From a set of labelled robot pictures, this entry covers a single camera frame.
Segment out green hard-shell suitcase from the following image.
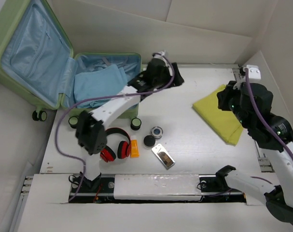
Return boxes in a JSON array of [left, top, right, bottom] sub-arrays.
[[0, 0, 141, 121]]

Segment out red black headphones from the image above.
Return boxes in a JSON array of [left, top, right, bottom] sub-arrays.
[[99, 127, 132, 163]]

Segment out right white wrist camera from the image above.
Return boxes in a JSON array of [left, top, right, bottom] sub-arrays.
[[242, 65, 261, 82]]

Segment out black round compact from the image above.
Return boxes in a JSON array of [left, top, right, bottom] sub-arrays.
[[143, 135, 156, 148]]

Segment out eyeshadow palette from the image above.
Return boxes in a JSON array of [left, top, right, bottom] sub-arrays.
[[151, 144, 175, 170]]

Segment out orange tube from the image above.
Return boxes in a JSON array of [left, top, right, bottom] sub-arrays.
[[130, 135, 140, 158]]

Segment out light blue cloth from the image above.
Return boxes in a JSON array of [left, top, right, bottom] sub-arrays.
[[74, 64, 127, 102]]

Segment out yellow shorts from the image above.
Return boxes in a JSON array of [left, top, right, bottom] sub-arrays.
[[192, 85, 243, 146]]

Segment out blue round jar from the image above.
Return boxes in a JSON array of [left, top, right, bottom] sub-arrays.
[[151, 126, 163, 139]]

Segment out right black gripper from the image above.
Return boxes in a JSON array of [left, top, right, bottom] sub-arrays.
[[217, 80, 251, 129]]

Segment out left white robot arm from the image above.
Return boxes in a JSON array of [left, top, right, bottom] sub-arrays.
[[73, 56, 184, 192]]

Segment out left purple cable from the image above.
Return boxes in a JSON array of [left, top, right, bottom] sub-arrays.
[[55, 52, 176, 203]]

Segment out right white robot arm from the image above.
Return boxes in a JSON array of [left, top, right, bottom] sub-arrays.
[[215, 81, 293, 224]]

